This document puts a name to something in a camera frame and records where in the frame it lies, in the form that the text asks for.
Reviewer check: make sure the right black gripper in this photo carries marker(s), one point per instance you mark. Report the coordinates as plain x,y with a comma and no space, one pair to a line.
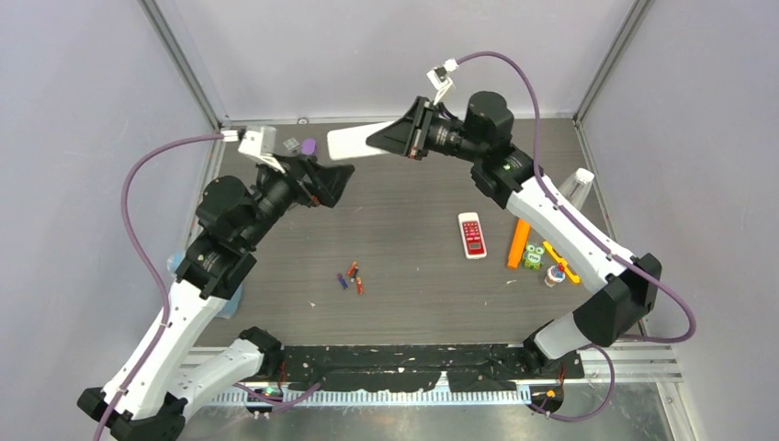
408,136

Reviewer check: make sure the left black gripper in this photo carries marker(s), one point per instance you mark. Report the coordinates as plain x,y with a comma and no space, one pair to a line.
324,184

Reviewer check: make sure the white remote control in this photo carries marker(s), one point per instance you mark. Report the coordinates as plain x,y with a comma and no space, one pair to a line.
351,143

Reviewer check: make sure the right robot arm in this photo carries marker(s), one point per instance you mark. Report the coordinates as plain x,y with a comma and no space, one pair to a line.
621,296

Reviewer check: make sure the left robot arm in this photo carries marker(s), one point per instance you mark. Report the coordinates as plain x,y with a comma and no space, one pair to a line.
150,398

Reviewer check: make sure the red and white remote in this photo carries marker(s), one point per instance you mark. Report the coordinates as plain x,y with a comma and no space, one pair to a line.
471,234

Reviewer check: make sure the purple plastic cup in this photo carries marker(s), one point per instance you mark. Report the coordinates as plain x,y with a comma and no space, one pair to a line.
309,147

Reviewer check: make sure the purple battery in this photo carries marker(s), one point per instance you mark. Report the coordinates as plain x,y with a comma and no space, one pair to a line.
342,281

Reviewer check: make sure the blue plastic bottle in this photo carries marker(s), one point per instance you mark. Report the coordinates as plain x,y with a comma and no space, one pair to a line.
229,310

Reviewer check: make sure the green owl toy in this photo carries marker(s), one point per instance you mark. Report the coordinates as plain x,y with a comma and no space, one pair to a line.
533,257

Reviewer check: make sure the yellow toy piece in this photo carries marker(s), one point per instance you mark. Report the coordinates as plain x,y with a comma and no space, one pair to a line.
571,275

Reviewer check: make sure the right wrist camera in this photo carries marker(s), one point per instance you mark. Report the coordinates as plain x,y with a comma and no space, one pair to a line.
439,77

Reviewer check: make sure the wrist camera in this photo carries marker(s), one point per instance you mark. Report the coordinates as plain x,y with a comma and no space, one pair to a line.
439,77
256,143

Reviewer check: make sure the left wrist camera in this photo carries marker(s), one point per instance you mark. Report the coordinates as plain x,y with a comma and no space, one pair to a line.
256,143

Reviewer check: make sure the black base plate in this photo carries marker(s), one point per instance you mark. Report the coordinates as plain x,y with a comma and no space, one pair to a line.
411,368

